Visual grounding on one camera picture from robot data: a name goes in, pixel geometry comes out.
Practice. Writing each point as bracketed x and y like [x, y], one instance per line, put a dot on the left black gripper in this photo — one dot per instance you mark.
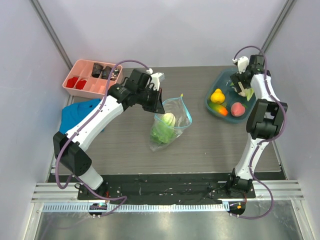
[157, 106]

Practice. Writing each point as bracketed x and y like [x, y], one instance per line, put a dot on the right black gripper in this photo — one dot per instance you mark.
[240, 81]

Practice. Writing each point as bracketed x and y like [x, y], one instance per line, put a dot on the white cauliflower toy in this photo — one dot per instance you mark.
[246, 93]

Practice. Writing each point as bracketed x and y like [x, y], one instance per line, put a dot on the clear zip top bag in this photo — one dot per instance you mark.
[184, 119]

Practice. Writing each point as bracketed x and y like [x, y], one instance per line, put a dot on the green lettuce toy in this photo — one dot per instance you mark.
[163, 129]

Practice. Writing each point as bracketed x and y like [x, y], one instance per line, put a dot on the orange green mango toy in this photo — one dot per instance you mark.
[219, 109]

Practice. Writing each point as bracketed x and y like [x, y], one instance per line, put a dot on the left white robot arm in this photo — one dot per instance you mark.
[70, 148]

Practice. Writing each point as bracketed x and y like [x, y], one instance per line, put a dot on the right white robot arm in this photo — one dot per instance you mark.
[264, 123]

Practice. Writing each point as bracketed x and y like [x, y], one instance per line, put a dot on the pink peach toy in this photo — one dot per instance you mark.
[237, 109]

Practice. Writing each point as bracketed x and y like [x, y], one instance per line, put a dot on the teal plastic basin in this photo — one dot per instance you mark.
[225, 84]

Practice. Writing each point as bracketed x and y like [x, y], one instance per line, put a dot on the yellow pear toy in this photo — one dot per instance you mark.
[217, 97]

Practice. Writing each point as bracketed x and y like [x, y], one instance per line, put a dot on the dark patterned roll three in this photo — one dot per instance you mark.
[115, 74]

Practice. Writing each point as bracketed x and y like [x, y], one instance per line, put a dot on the dark patterned roll two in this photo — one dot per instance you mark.
[105, 72]

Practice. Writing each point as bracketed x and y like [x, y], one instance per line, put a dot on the dark patterned roll one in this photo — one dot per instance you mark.
[96, 70]

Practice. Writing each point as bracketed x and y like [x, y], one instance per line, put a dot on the red item right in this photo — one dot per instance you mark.
[80, 84]

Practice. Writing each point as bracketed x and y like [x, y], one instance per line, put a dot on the red item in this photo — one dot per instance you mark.
[71, 82]
[80, 84]

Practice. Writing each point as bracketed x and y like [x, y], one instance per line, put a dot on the pink compartment tray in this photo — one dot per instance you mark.
[94, 88]

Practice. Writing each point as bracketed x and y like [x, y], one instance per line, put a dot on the blue folded cloth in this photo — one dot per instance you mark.
[73, 114]

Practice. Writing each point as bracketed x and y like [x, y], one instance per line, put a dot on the red item left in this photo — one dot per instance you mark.
[71, 82]

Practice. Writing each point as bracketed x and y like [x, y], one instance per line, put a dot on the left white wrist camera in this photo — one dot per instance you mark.
[156, 79]

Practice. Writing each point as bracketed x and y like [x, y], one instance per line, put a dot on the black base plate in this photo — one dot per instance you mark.
[172, 189]

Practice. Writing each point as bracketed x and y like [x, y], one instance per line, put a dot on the white slotted cable duct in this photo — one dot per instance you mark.
[128, 208]

